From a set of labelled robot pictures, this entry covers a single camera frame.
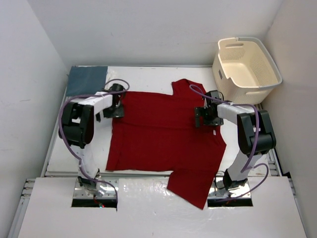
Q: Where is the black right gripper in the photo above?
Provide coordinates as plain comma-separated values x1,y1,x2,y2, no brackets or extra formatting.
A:
195,106,224,128

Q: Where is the teal blue t shirt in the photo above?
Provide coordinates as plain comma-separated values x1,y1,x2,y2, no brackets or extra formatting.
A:
65,66,108,97

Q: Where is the red t shirt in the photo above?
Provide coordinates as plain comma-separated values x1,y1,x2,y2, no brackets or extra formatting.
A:
106,79,226,209

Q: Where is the white printed t shirt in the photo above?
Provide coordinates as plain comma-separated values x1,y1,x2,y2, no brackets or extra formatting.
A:
106,66,117,83

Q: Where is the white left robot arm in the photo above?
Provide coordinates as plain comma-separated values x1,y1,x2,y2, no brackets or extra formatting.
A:
57,83,128,193

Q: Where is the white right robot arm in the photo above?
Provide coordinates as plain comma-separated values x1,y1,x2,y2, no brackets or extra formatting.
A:
194,90,276,190

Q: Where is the cream plastic laundry basket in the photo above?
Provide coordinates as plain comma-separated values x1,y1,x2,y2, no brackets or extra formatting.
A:
212,37,282,105

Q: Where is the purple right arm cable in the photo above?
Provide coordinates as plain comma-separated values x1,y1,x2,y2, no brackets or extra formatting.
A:
189,84,270,199

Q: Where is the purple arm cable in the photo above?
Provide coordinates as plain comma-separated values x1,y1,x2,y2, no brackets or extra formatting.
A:
189,84,270,199
58,78,131,200

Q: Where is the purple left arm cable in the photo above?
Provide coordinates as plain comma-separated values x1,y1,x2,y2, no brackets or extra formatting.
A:
58,78,131,200

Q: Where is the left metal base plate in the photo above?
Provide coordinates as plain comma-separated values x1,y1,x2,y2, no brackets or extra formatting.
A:
73,177,119,199

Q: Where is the metal base plate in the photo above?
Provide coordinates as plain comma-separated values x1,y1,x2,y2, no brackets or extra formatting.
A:
73,177,119,199
208,177,251,199

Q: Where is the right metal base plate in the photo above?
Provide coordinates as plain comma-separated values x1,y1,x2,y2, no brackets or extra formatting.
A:
208,177,251,199

